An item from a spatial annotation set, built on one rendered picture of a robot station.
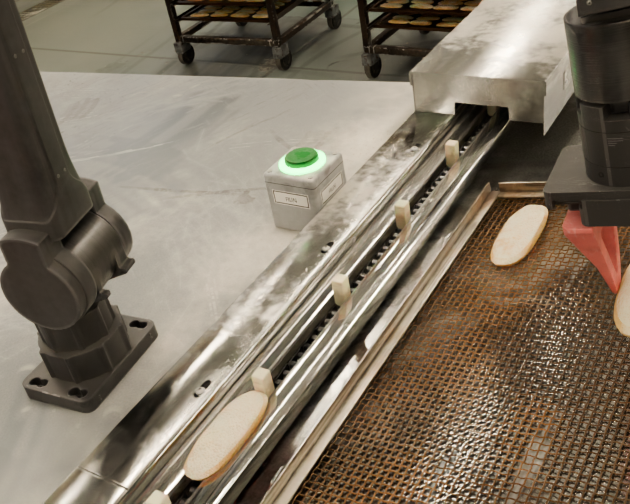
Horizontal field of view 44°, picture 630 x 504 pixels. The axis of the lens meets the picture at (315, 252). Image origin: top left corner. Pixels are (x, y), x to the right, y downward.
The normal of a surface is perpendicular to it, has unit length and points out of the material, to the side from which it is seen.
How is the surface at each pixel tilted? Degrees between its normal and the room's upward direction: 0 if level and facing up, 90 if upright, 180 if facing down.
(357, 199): 0
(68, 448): 0
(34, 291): 90
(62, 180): 93
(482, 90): 90
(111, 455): 0
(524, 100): 90
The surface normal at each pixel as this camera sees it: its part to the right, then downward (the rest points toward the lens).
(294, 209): -0.51, 0.56
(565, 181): -0.29, -0.83
